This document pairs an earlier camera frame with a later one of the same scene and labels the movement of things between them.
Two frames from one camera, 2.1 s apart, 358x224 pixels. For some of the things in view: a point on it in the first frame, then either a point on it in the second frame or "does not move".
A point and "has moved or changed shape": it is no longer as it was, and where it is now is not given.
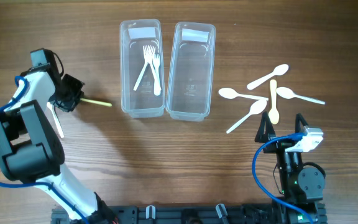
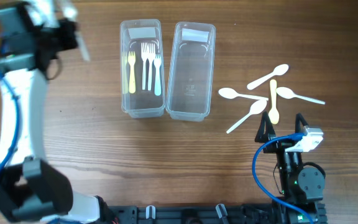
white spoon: [230, 93] does not move
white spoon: [257, 107] does not move
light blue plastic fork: [156, 65] does not move
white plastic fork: [147, 53] has moved or changed shape
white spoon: [288, 93] does not move
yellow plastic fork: [102, 103] → [132, 61]
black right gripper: [279, 144] does not move
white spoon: [279, 70] does not move
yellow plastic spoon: [273, 114] does not move
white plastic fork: [57, 126] → [84, 50]
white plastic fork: [149, 53] has moved or changed shape
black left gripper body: [72, 94] → [66, 34]
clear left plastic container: [134, 35] does not move
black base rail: [301, 213] does not move
